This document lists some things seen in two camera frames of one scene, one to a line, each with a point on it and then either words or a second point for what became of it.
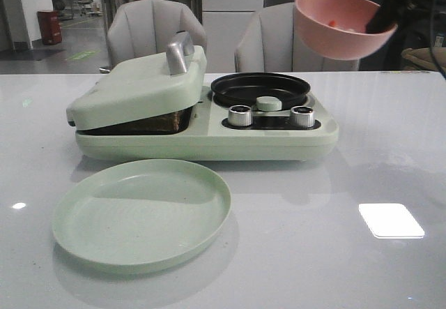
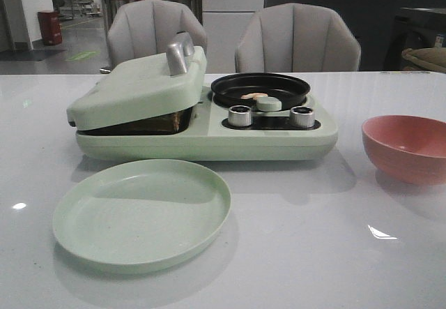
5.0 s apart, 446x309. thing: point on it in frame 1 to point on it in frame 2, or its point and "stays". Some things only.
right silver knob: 302,116 stays
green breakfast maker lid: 143,87 stays
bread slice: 166,123 stays
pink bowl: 333,25 to 407,149
